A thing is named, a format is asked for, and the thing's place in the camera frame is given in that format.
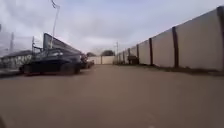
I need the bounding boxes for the brown dirt road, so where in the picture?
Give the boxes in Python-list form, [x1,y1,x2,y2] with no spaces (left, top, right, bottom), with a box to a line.
[0,63,224,128]

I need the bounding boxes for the street lamp pole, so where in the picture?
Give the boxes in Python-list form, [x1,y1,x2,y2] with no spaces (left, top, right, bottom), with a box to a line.
[49,0,62,49]

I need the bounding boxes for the dark stall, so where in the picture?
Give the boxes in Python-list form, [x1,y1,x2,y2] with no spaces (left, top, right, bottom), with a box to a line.
[126,54,141,66]

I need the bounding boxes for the distant trees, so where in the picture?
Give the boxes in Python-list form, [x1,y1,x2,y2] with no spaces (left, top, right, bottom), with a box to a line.
[85,49,116,58]

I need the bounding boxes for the pale end wall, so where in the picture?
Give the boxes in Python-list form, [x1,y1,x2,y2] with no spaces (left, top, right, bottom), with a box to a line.
[87,55,116,66]

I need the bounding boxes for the building with slanted roof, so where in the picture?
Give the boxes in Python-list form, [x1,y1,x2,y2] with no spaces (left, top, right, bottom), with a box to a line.
[31,32,84,62]

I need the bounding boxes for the vehicle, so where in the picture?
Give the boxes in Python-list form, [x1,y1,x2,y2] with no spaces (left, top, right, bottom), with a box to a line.
[81,56,96,70]

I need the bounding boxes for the long pale wall, brown pillars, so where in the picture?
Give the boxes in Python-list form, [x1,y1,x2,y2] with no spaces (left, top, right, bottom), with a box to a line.
[114,5,224,72]

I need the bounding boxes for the dark car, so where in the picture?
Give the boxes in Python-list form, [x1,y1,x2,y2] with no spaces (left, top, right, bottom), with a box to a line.
[18,48,85,76]

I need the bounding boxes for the low building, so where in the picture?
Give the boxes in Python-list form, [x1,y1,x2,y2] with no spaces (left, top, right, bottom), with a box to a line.
[0,49,34,72]

